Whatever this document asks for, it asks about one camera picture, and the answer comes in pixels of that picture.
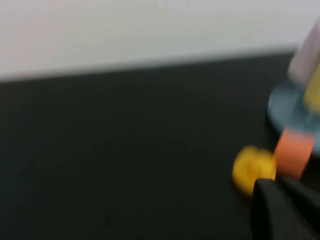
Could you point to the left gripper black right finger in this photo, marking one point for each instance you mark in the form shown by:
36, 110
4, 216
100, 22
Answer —
305, 200

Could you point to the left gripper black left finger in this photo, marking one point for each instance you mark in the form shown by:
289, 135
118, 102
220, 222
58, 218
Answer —
267, 215

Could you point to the yellow plastic cup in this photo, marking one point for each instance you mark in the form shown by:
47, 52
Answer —
313, 92

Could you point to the light blue cup stand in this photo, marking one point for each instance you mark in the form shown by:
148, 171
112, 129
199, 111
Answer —
285, 107

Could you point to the pink plastic cup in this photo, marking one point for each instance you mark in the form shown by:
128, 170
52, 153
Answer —
306, 57

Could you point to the orange foam cube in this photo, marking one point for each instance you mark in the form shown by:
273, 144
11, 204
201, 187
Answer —
293, 152

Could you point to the yellow rubber duck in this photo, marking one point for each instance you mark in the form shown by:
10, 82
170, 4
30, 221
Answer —
252, 165

